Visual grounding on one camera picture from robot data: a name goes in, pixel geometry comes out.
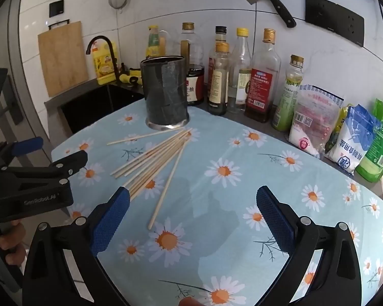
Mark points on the small black wall switch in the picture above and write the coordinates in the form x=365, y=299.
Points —
x=56, y=8

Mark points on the green label oil bottle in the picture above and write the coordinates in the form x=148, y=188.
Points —
x=284, y=113

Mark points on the separate chopstick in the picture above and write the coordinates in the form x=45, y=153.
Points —
x=130, y=139

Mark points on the green seasoning bag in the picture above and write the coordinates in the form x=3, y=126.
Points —
x=371, y=166

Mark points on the clear sugar bag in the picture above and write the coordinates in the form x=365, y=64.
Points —
x=315, y=115

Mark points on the black faucet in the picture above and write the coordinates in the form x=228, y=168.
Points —
x=113, y=49

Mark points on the black cylindrical utensil holder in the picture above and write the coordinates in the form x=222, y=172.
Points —
x=165, y=91

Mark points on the wooden chopstick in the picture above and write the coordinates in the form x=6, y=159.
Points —
x=153, y=155
x=161, y=171
x=159, y=168
x=146, y=171
x=148, y=156
x=150, y=152

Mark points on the black wall socket panel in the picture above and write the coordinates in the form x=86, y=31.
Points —
x=337, y=19

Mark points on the green label sauce bottle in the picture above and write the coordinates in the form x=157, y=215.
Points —
x=156, y=46

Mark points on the wooden cutting board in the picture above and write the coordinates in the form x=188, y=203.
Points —
x=63, y=58

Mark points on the red label wine bottle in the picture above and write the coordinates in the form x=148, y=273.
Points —
x=265, y=67

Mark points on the black sink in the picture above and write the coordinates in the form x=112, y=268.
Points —
x=90, y=107

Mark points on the right hand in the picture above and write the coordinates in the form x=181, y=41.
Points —
x=189, y=301

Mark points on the yellow dish soap bottle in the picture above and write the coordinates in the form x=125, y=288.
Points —
x=103, y=62

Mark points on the left hand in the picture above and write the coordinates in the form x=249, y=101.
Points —
x=12, y=242

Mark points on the blue white salt bag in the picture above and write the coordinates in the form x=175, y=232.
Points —
x=354, y=139

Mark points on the clear yellow cap bottle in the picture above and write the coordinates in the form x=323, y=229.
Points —
x=239, y=72

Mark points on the daisy print blue tablecloth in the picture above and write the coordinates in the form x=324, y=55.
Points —
x=210, y=241

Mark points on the large oil bottle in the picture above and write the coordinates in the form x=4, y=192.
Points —
x=191, y=46

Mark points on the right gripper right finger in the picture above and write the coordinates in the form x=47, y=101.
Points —
x=280, y=218

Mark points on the dark soy sauce bottle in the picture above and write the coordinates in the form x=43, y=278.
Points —
x=195, y=84

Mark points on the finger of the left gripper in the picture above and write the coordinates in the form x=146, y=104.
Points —
x=9, y=151
x=63, y=168

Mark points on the lone pale chopstick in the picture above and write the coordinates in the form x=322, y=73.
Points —
x=166, y=187

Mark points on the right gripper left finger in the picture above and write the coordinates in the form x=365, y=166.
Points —
x=106, y=218

